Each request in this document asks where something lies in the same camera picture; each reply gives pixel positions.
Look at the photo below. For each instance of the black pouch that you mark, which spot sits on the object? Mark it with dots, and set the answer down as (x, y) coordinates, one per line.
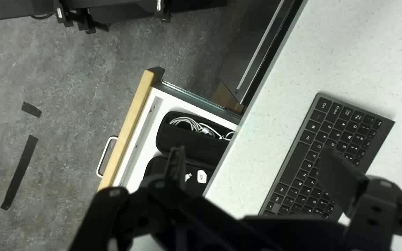
(155, 167)

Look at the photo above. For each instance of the long black tape strip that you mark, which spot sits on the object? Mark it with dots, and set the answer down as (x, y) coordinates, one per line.
(21, 169)

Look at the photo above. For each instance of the open black case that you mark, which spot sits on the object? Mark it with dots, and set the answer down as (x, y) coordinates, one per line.
(187, 146)

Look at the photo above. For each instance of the white adapter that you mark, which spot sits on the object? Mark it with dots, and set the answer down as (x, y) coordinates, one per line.
(201, 176)

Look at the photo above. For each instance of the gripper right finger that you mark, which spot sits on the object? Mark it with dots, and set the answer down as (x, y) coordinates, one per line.
(379, 209)

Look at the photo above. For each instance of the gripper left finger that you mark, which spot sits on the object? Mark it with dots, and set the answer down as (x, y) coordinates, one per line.
(110, 216)

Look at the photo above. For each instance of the dark grey keyboard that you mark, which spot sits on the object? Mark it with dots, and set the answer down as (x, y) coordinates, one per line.
(312, 150)

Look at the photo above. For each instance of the black clamp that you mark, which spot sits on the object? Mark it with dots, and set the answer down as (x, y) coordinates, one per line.
(79, 19)

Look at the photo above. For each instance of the short black tape strip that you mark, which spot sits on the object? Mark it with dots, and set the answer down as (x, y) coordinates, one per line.
(31, 109)

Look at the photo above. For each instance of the white drawer with wooden front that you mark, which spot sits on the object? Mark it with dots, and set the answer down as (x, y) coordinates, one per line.
(141, 118)

